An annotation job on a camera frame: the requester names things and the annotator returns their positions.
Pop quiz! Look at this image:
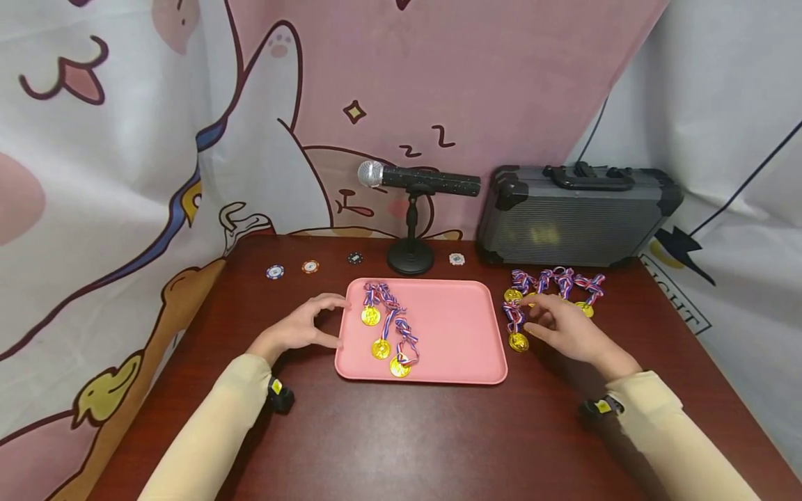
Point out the person's right hand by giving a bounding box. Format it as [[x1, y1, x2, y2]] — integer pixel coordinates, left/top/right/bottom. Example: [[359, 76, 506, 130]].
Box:
[[519, 293, 627, 367]]

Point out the person's left hand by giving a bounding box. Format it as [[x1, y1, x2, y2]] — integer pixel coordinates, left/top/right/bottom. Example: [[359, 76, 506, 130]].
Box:
[[247, 293, 352, 366]]

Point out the black wrist band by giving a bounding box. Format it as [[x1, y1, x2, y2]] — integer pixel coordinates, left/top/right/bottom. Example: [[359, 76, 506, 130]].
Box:
[[579, 395, 626, 422], [267, 376, 295, 415]]

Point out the pink rectangular tray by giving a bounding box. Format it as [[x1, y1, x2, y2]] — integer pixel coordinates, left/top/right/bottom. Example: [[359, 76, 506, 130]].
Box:
[[333, 278, 509, 385]]

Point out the black microphone stand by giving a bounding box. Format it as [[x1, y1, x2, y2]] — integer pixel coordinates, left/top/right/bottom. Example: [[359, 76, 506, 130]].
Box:
[[386, 182, 438, 276]]

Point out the black microphone with silver head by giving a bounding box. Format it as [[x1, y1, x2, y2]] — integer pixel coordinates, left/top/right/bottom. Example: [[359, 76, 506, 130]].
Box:
[[357, 160, 482, 198]]

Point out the grey hard case, black handle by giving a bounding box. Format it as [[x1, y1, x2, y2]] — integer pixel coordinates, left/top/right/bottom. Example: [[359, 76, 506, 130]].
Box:
[[476, 161, 685, 269]]

